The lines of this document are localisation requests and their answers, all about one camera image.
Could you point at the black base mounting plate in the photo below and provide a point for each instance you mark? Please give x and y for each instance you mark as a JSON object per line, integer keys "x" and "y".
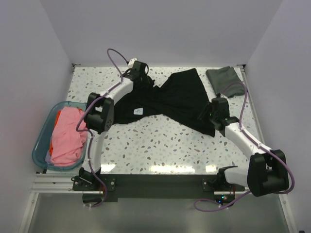
{"x": 111, "y": 197}

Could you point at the lavender garment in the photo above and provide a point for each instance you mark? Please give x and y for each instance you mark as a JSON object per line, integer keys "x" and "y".
{"x": 48, "y": 158}

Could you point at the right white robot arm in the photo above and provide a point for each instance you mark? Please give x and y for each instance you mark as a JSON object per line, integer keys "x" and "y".
{"x": 266, "y": 172}

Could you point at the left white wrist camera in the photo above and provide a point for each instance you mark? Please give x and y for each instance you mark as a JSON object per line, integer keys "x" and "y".
{"x": 131, "y": 62}

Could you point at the orange garment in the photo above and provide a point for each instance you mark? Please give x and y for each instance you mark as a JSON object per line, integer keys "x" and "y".
{"x": 55, "y": 123}

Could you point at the aluminium frame rail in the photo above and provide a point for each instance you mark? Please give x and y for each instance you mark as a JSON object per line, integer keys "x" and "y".
{"x": 53, "y": 183}

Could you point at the folded grey t shirt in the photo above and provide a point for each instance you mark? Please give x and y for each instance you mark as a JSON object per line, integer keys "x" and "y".
{"x": 225, "y": 81}

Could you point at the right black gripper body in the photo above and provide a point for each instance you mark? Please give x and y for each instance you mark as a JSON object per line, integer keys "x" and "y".
{"x": 207, "y": 115}

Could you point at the black t shirt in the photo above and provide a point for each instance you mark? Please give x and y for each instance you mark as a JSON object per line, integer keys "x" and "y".
{"x": 182, "y": 98}

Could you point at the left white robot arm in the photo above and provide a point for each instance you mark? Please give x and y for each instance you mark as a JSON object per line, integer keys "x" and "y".
{"x": 99, "y": 115}

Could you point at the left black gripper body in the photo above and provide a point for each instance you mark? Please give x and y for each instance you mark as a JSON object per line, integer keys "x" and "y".
{"x": 143, "y": 76}

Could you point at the pink t shirt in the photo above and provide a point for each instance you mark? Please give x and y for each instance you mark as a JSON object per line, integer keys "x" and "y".
{"x": 67, "y": 142}

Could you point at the teal plastic laundry basket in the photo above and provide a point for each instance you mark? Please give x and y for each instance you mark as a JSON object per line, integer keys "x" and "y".
{"x": 42, "y": 145}

